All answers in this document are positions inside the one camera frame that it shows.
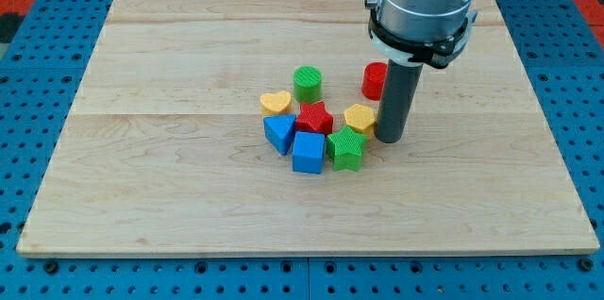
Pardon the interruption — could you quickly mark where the yellow heart block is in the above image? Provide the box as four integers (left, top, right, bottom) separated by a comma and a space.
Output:
260, 91, 292, 117

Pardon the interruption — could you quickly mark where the green star block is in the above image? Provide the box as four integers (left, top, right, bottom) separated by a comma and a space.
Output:
326, 125, 367, 172

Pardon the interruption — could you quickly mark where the wooden board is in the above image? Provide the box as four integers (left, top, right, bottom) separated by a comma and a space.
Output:
17, 0, 599, 258

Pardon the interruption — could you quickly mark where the red star block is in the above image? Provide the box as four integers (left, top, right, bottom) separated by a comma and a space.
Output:
294, 101, 334, 135

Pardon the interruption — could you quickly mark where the blue triangle block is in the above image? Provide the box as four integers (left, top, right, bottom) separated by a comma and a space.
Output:
263, 114, 296, 156

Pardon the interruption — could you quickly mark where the black and white mounting bracket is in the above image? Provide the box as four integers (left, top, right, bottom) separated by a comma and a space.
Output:
368, 9, 478, 69

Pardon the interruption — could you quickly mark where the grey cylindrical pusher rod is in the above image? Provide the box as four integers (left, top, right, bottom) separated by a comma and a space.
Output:
375, 60, 423, 143

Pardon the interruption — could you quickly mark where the red cylinder block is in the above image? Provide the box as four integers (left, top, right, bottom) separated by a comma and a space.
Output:
361, 62, 388, 101

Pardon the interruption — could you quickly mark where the yellow hexagon block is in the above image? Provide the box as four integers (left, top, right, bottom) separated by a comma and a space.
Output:
344, 104, 376, 138

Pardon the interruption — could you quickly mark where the blue cube block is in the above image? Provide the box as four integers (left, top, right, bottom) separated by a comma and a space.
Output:
292, 131, 325, 175

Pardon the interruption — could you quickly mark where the green cylinder block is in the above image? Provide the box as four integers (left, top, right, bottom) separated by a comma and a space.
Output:
294, 66, 323, 103

